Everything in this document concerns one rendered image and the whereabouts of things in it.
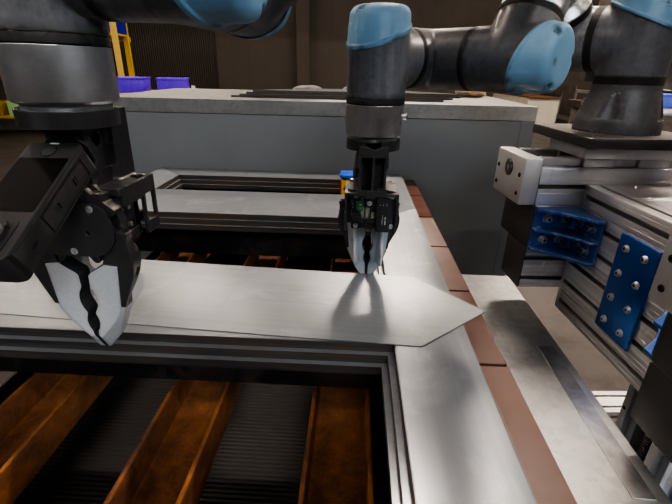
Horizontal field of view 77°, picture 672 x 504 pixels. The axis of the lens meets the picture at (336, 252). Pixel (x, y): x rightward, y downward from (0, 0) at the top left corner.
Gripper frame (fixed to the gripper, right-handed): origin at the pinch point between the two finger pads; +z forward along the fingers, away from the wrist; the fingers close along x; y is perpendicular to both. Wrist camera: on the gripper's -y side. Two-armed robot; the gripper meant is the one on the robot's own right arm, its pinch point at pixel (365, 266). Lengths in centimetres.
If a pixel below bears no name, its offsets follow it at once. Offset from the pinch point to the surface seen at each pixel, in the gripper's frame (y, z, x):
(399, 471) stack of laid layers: 34.9, 2.0, 2.3
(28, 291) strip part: 10.6, 0.6, -46.8
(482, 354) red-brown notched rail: 17.1, 3.0, 14.0
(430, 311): 11.7, 0.6, 8.3
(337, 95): -82, -20, -8
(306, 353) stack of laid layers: 19.8, 2.0, -7.2
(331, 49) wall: -1062, -65, -67
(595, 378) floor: -82, 86, 99
